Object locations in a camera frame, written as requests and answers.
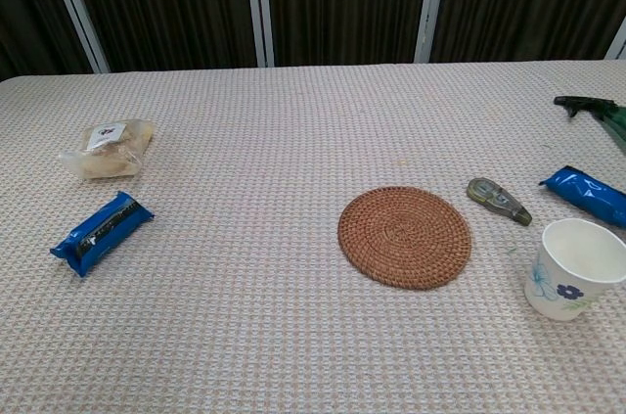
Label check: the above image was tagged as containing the round woven rattan coaster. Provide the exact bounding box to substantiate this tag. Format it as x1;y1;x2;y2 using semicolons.
336;185;473;292

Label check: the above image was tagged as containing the white floral paper cup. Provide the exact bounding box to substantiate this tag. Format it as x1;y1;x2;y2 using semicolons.
523;217;626;322

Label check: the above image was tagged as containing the checked fabric tablecloth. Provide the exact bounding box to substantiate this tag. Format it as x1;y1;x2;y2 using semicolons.
0;59;626;414

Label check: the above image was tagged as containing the grey correction tape dispenser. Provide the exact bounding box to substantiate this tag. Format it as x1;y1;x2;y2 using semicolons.
466;177;534;227

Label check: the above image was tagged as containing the clear bag of bread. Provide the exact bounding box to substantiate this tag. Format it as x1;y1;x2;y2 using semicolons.
59;118;157;181

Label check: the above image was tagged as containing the blue snack packet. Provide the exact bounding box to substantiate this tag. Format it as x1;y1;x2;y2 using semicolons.
49;190;156;279
538;165;626;230

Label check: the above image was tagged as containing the green spray bottle black trigger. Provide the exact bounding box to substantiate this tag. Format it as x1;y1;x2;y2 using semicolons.
553;95;626;157

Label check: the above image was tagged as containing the white partition frame post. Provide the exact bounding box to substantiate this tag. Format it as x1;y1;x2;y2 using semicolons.
39;0;111;74
604;17;626;62
243;0;276;69
413;0;451;64

